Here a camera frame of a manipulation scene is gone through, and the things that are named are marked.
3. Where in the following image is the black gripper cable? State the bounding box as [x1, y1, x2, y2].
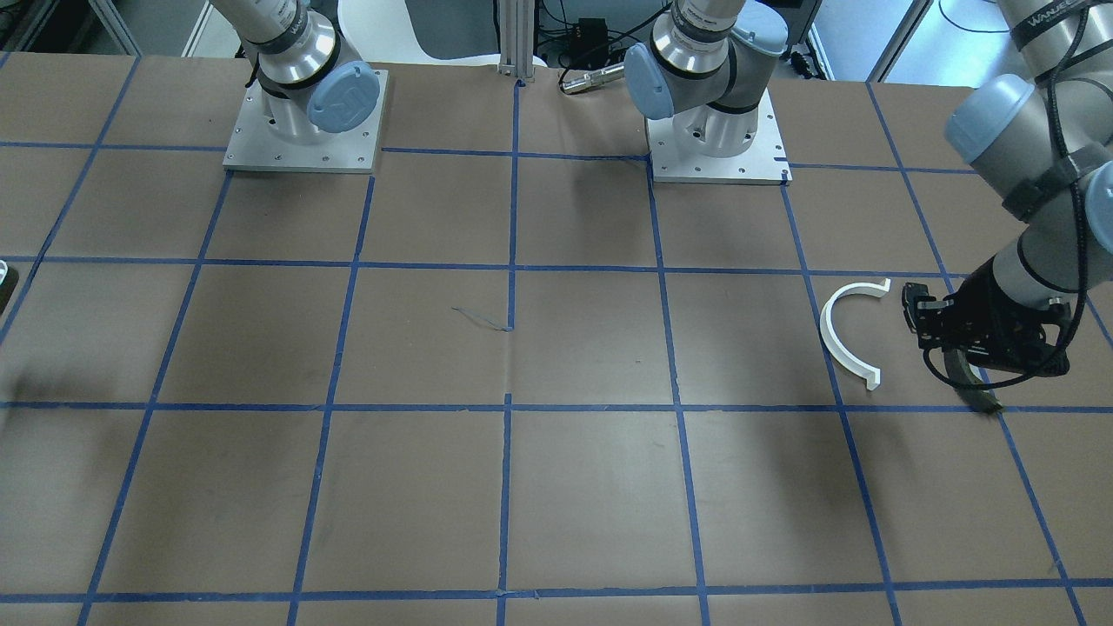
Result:
[922, 0, 1099, 390]

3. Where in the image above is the aluminium frame post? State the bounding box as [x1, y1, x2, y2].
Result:
[494, 0, 536, 84]

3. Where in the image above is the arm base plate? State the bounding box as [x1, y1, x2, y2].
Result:
[646, 90, 794, 185]
[223, 69, 390, 175]

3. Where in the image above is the silver cylindrical tool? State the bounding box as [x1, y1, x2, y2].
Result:
[559, 63, 624, 96]

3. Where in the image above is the small black brake pad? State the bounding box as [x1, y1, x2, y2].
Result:
[902, 283, 930, 303]

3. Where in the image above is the white curved plastic clamp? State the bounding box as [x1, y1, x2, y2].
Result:
[818, 277, 893, 392]

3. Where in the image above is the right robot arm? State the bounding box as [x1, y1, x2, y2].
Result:
[211, 1, 382, 134]

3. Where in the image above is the black electronics box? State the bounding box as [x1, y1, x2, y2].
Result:
[569, 17, 609, 57]

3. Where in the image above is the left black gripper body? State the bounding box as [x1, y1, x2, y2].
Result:
[943, 261, 1070, 376]

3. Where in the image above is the dark green brake shoe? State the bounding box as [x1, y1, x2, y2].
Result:
[943, 350, 1005, 415]

